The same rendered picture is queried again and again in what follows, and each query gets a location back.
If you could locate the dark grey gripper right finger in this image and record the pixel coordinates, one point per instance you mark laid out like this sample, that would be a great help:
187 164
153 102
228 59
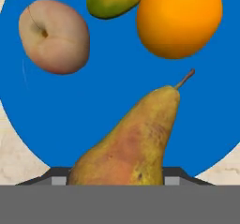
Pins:
175 174

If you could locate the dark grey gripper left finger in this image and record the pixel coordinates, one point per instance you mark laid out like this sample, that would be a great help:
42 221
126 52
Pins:
56 174

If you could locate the yellow-brown pear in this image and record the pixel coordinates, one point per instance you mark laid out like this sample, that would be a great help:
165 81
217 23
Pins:
131 149

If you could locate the blue plate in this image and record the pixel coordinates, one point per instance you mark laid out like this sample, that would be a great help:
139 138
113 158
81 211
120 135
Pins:
109 109

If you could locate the pale pink peach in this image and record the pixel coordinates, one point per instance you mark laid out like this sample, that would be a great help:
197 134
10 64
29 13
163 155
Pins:
54 37

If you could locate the orange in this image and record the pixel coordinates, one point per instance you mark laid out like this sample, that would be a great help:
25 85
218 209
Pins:
178 21

